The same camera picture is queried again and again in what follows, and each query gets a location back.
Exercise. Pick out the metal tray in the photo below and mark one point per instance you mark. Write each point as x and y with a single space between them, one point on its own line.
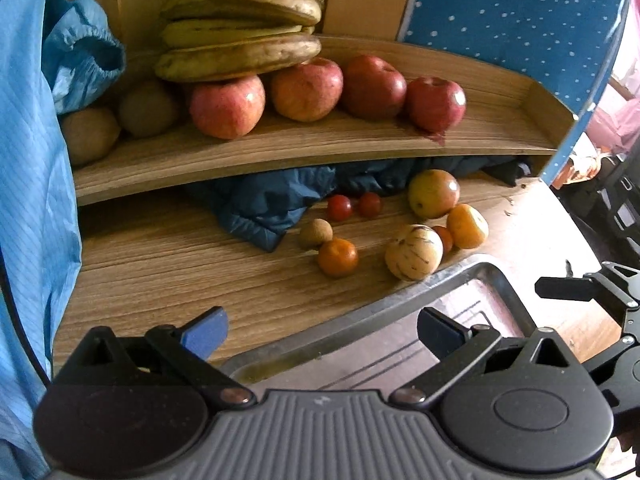
465 300

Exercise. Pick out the dark blue cloth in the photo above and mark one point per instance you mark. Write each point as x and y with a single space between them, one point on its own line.
260 200

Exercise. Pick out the red cherry tomato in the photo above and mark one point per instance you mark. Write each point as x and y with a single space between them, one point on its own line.
369 205
339 207

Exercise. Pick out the blue dotted board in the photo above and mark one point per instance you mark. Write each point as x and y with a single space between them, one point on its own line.
500 25

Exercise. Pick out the brown pear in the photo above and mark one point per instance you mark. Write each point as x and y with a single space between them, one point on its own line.
433 193

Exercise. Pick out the pink cloth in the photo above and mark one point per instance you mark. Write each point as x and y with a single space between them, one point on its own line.
617 110

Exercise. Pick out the wooden shelf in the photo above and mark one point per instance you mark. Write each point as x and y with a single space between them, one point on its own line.
300 145

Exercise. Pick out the dark red apple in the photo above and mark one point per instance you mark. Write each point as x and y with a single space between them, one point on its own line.
372 87

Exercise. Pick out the orange tangerine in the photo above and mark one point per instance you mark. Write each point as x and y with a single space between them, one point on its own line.
467 226
337 258
445 237

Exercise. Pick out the orange patterned object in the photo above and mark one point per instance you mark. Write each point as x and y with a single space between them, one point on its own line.
582 167

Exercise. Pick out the yellow banana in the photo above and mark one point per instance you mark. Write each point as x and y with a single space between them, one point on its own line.
225 32

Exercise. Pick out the striped yellow pepino melon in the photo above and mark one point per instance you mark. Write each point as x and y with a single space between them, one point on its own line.
414 252

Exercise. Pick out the light blue garment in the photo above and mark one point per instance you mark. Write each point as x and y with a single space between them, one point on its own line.
35 185

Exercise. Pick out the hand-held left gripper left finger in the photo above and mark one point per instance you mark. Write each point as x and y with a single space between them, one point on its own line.
207 332

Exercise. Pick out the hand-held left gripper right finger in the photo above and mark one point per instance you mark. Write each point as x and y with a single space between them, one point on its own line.
440 332

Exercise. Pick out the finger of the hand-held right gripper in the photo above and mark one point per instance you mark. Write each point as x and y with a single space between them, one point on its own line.
617 375
565 289

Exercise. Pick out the dark object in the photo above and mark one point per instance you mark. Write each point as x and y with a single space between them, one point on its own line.
617 205

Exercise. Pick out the brown kiwi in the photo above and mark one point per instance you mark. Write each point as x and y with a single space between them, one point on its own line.
149 109
90 135

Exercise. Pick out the small brown longan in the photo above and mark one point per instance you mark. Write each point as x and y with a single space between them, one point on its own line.
316 234

